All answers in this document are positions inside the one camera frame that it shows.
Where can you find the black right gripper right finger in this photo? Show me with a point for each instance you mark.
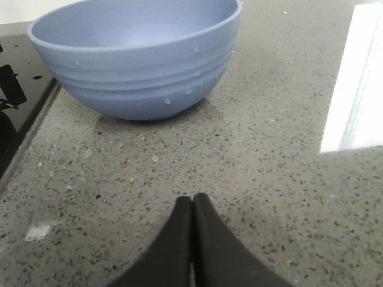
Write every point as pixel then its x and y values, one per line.
pixel 220 259

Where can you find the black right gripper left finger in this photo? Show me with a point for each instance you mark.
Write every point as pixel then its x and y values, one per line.
pixel 166 262

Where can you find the light blue plastic bowl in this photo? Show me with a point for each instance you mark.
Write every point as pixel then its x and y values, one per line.
pixel 138 60

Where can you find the black glass gas stove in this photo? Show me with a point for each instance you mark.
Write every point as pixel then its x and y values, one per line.
pixel 26 84

